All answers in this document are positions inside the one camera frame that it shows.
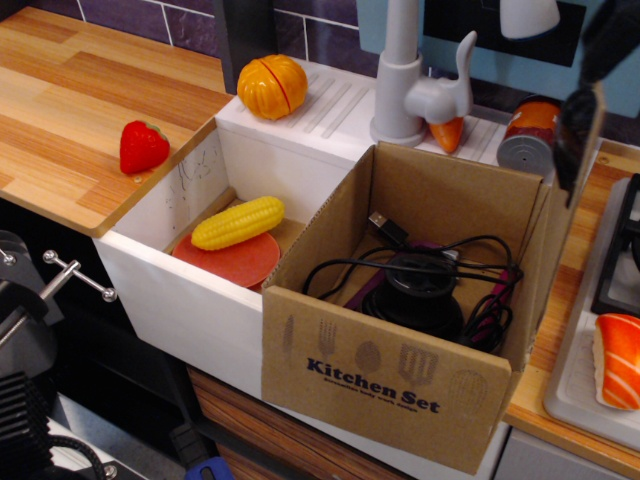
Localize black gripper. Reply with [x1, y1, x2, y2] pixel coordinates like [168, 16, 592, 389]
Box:
[553, 0, 639, 190]

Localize brown cardboard kitchen set box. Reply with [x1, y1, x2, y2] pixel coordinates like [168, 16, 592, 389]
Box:
[260, 82, 607, 475]

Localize orange toy can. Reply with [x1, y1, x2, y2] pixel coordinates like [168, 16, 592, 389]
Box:
[496, 95, 561, 178]

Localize white lamp shade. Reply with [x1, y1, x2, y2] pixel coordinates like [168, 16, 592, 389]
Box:
[499, 0, 560, 40]

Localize black stove grate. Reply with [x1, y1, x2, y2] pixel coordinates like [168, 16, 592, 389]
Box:
[592, 174, 639, 317]

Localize orange toy carrot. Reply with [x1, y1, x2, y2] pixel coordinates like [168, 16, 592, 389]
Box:
[429, 117, 464, 153]

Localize grey toy faucet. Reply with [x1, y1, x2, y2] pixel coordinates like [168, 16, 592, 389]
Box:
[370, 1, 477, 147]

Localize salmon sushi toy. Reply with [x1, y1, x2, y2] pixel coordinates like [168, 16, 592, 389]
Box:
[592, 313, 639, 411]

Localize black round device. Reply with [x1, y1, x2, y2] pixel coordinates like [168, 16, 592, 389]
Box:
[359, 253, 463, 340]

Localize grey stove tray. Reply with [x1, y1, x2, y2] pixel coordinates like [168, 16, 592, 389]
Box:
[543, 177, 639, 450]

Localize orange toy pumpkin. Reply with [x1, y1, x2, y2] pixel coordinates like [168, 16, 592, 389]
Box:
[237, 54, 309, 120]

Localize yellow toy corn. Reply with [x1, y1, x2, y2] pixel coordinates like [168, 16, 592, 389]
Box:
[191, 196, 285, 251]

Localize red toy plate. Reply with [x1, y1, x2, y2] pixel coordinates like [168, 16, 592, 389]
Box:
[172, 233, 281, 289]

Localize white toy sink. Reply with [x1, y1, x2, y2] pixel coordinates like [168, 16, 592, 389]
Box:
[93, 57, 604, 480]

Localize red toy strawberry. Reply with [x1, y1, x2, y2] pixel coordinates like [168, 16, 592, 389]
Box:
[119, 120, 170, 174]

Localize black metal clamp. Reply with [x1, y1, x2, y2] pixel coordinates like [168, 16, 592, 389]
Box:
[1, 230, 118, 401]

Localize black cable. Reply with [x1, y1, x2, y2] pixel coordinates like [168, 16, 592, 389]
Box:
[302, 210, 525, 354]

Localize blue handle tool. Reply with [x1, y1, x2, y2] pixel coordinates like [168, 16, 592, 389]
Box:
[184, 456, 235, 480]

